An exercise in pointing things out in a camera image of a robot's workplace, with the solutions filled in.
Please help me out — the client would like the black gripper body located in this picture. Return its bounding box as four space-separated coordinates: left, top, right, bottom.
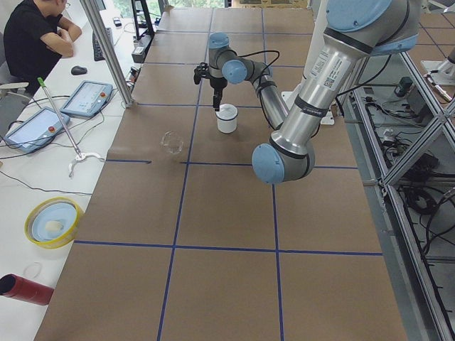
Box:
210 76 227 89

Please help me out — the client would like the white enamel cup lid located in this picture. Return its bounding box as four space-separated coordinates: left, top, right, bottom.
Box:
215 104 238 121

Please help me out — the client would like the clear glass funnel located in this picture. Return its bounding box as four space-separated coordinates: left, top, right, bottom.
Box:
161 131 184 155

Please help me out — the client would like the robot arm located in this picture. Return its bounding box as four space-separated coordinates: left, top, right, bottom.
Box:
252 1 422 184
208 33 289 130

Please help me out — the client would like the white enamel cup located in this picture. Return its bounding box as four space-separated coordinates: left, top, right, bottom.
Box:
216 117 237 134

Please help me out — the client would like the black keyboard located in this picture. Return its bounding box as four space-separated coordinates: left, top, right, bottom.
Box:
92 32 105 62

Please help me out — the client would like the far teach pendant tablet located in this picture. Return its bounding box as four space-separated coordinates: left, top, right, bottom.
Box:
60 80 113 118

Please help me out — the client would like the teach pendant tablet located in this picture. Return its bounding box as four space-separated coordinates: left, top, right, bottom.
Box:
4 107 63 153
60 80 113 118

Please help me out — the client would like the black computer mouse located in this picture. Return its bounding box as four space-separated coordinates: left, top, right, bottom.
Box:
70 65 87 75

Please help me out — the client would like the reacher grabber stick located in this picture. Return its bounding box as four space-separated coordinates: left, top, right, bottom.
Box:
37 77 105 178

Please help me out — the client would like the near teach pendant tablet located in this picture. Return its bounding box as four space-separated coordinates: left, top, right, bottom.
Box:
4 107 63 153

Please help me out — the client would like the person in black shirt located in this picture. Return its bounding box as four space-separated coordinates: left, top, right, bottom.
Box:
4 0 82 94

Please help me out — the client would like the yellow rimmed bowl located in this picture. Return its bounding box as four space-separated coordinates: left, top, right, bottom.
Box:
24 197 84 249

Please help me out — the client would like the red cylinder can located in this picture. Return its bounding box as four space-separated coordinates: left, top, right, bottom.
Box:
1 274 54 305

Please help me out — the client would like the aluminium frame post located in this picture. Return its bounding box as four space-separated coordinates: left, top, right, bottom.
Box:
80 0 134 108

